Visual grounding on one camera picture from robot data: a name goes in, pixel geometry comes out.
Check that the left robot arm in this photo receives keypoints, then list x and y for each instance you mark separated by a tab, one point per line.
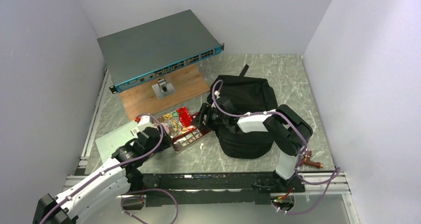
117	176

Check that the dark red book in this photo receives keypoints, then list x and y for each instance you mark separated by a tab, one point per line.
186	135

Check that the red snack packet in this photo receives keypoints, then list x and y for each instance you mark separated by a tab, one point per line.
177	122

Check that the grey notebook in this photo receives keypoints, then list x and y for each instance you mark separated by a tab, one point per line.
108	143

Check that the copper brass tap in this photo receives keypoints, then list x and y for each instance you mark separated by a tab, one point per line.
306	159

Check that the metal switch stand bracket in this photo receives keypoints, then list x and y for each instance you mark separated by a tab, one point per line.
163	88

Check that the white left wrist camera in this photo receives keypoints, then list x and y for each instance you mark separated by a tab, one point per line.
143	122

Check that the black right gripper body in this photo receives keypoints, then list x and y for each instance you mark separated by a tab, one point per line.
213	118

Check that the wooden base board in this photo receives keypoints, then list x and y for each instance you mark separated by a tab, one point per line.
188	83

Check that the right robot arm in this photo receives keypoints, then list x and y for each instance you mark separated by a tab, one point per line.
290	133

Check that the grey network switch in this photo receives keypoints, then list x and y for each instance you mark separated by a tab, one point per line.
154	49

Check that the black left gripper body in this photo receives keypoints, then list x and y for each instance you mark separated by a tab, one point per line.
165	142

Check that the black student backpack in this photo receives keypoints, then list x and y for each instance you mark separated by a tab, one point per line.
248	101

